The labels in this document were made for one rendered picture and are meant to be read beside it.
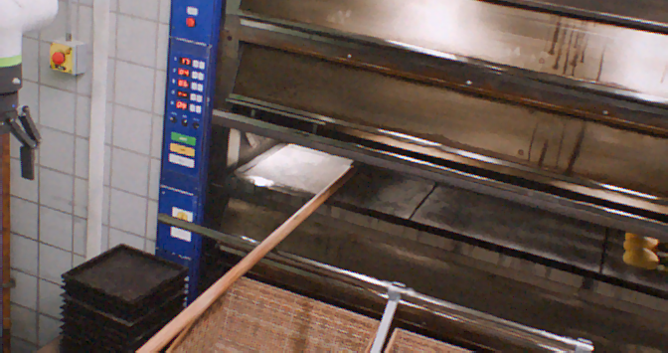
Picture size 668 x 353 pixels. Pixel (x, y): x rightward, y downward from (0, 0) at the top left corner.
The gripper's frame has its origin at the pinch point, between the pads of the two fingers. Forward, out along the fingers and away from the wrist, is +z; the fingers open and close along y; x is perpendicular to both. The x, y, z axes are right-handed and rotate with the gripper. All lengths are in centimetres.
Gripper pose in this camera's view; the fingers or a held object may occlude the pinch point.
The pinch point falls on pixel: (3, 184)
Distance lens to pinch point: 177.3
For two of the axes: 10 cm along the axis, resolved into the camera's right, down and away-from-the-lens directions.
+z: -1.0, 9.2, 3.7
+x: 9.1, 2.4, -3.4
